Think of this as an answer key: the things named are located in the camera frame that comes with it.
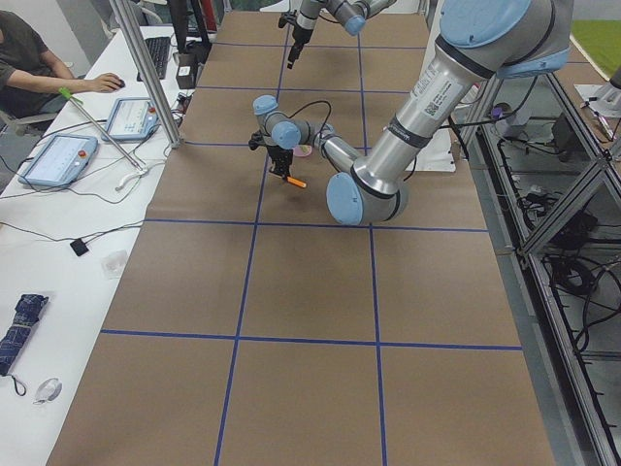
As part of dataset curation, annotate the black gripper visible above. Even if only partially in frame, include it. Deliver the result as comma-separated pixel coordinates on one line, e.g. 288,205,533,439
268,146,293,183
287,21,315,69

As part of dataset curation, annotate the orange highlighter pen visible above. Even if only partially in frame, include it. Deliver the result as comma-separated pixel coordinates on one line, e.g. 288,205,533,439
283,176,307,188

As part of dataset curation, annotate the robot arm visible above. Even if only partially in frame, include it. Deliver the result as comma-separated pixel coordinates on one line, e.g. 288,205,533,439
278,0,396,69
248,0,573,225

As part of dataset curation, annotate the pink mesh pen holder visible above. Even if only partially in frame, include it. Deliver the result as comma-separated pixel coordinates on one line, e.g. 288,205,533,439
293,145,313,157

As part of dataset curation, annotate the black box with label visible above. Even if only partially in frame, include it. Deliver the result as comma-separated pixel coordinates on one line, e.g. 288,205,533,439
176,52,198,89

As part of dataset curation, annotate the black keyboard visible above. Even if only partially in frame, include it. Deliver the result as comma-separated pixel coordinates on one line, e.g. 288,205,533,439
145,36,171,80

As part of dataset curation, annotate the far blue teach pendant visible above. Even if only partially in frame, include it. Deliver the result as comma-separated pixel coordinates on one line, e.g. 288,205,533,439
101,97,159,143

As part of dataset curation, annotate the blue teach pendant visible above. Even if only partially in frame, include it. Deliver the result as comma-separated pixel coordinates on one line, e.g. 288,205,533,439
101,97,159,143
17,134,99,187

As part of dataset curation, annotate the clear crumpled plastic bag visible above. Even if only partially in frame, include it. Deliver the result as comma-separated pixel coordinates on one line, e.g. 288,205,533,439
101,250,128,280

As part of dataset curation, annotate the small black puck device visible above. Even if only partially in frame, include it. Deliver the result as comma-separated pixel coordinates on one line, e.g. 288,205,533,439
70,238,89,257

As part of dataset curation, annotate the near blue teach pendant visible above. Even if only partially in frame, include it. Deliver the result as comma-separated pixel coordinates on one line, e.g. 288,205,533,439
17,134,99,187

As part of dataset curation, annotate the metal rod with green tip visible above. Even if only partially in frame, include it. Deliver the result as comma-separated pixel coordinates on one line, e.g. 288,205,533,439
58,87,147,175

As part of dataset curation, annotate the seated person in dark shirt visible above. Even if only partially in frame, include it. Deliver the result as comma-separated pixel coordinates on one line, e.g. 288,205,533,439
1,11,122,118

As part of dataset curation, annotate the folded blue umbrella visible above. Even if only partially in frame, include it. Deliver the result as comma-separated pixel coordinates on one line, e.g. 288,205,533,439
1,293,49,396

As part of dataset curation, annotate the clear plastic cap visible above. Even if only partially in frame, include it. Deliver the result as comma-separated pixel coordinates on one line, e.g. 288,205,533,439
33,378,63,405

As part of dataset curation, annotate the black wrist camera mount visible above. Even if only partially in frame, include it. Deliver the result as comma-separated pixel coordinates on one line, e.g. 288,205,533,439
278,11,297,28
247,131,266,150

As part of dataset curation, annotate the aluminium frame post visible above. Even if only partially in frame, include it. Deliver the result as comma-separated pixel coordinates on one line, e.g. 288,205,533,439
110,0,181,149

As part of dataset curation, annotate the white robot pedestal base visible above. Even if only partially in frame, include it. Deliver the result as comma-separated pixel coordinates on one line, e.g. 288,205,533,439
406,129,456,173

